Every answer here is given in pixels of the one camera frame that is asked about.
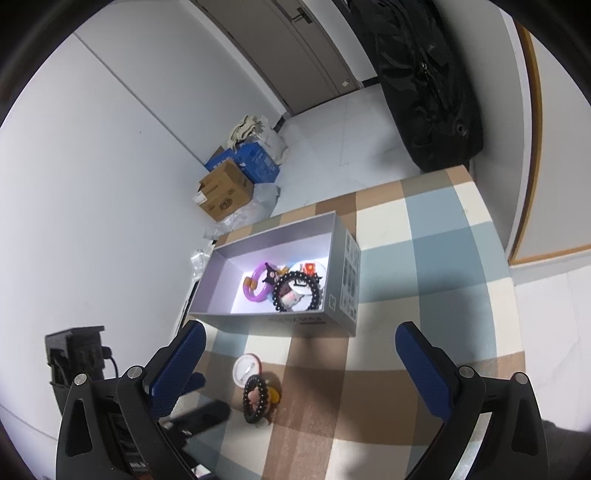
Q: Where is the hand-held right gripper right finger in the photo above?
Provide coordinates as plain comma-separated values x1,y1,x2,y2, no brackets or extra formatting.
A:
394,322,550,480

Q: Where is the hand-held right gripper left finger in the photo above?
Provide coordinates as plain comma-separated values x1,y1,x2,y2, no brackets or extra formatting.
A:
55,319,207,480

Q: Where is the black bead bracelet pink charm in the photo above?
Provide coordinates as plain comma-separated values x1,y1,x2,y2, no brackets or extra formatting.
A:
242,375,273,424

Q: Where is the white round compact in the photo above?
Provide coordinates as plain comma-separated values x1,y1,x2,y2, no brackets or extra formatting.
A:
232,353,264,387

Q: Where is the purple ring bracelet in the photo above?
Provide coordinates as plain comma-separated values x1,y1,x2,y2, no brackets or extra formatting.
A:
242,261,278,304

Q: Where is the grey cardboard box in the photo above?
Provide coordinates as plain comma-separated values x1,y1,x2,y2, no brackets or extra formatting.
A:
188,211,362,337

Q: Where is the crinkled silver plastic bag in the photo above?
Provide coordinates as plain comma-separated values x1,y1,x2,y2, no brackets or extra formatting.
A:
190,247,215,282

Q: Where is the checked tablecloth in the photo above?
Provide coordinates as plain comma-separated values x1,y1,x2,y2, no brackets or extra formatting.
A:
185,164,527,480

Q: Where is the grey plastic mailer bag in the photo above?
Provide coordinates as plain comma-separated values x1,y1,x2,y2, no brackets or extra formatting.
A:
231,184,281,227
202,217,250,241

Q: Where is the dark cloth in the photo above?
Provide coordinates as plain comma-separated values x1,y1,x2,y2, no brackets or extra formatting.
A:
542,418,591,480

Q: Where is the brown cardboard box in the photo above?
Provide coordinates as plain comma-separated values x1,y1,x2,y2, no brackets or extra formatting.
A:
193,159,254,222

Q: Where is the blue cardboard box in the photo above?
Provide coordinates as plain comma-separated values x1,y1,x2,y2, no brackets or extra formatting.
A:
204,142,281,183

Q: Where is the white wardrobe with wood trim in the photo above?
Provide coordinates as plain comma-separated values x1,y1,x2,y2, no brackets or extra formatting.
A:
501,9,591,287

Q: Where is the white plastic bag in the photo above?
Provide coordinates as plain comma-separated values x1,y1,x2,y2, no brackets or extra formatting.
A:
259,122,288,164

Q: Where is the beige cloth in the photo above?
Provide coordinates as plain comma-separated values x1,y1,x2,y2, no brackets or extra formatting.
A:
228,113,269,148

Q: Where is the black backpack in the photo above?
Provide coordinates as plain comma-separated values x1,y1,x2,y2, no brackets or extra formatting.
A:
346,0,485,172

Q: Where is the grey door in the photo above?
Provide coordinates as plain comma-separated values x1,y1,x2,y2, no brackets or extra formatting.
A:
194,0,365,116

